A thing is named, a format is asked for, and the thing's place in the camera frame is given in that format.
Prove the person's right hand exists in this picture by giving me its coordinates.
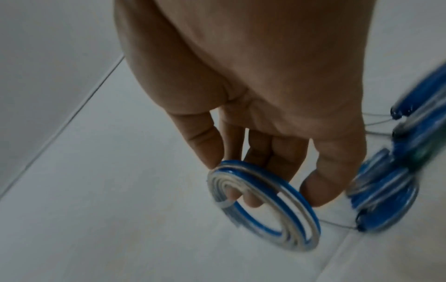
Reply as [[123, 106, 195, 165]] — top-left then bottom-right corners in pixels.
[[113, 0, 380, 208]]

